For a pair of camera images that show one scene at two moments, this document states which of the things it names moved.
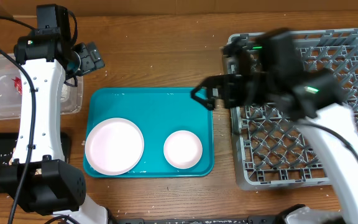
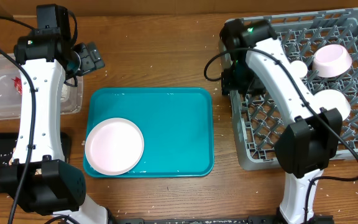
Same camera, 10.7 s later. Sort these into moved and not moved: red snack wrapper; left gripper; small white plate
Moved: small white plate
Not moved: red snack wrapper; left gripper
